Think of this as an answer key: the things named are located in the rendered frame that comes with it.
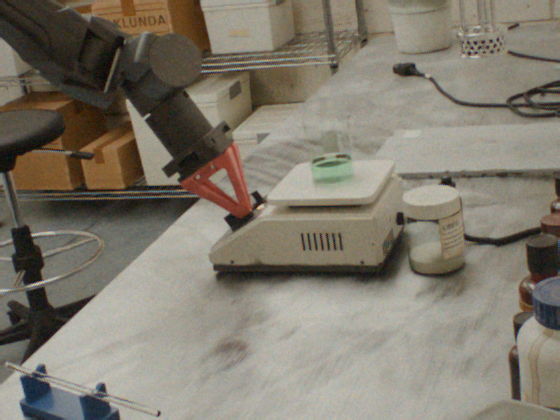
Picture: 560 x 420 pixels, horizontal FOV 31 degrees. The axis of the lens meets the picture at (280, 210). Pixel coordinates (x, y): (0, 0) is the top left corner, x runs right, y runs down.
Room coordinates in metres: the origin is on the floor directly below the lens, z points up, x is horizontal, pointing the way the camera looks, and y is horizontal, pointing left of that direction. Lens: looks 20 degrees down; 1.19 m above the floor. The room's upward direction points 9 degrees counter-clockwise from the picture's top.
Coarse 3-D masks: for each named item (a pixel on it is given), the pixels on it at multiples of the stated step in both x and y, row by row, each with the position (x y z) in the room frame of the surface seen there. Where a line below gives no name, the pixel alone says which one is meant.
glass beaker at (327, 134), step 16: (320, 112) 1.07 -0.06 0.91; (336, 112) 1.06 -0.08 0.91; (304, 128) 1.03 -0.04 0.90; (320, 128) 1.02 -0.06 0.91; (336, 128) 1.02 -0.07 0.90; (320, 144) 1.02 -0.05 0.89; (336, 144) 1.02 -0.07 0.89; (320, 160) 1.02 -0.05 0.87; (336, 160) 1.02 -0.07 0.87; (352, 160) 1.03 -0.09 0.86; (320, 176) 1.02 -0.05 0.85; (336, 176) 1.02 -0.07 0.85; (352, 176) 1.03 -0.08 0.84
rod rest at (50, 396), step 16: (32, 384) 0.80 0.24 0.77; (48, 384) 0.81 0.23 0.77; (96, 384) 0.76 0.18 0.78; (32, 400) 0.79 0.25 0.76; (48, 400) 0.79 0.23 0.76; (64, 400) 0.78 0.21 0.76; (80, 400) 0.74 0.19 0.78; (96, 400) 0.75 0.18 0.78; (48, 416) 0.77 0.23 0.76; (64, 416) 0.76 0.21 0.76; (80, 416) 0.75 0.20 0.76; (96, 416) 0.74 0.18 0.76; (112, 416) 0.75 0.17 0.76
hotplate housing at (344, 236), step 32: (384, 192) 1.03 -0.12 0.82; (256, 224) 1.01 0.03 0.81; (288, 224) 1.00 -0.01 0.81; (320, 224) 0.99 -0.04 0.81; (352, 224) 0.97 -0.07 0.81; (384, 224) 0.99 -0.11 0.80; (224, 256) 1.03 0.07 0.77; (256, 256) 1.02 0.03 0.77; (288, 256) 1.00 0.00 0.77; (320, 256) 0.99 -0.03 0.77; (352, 256) 0.97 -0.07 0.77; (384, 256) 0.98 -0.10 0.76
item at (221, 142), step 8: (216, 136) 1.05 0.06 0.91; (224, 136) 1.07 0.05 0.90; (216, 144) 1.03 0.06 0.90; (224, 144) 1.05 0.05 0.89; (232, 144) 1.08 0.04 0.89; (208, 152) 1.03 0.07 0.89; (216, 152) 1.03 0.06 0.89; (200, 160) 1.09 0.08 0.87; (208, 160) 1.03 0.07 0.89; (240, 160) 1.08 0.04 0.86; (240, 168) 1.07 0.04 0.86; (208, 184) 1.08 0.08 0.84; (216, 192) 1.07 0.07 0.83; (232, 200) 1.07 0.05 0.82; (248, 200) 1.06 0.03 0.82
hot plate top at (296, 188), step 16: (384, 160) 1.08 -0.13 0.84; (288, 176) 1.08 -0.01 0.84; (304, 176) 1.07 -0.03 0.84; (368, 176) 1.03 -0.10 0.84; (384, 176) 1.03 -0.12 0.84; (272, 192) 1.03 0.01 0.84; (288, 192) 1.02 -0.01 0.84; (304, 192) 1.01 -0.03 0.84; (320, 192) 1.01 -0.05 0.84; (336, 192) 1.00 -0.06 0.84; (352, 192) 0.99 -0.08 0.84; (368, 192) 0.98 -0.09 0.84
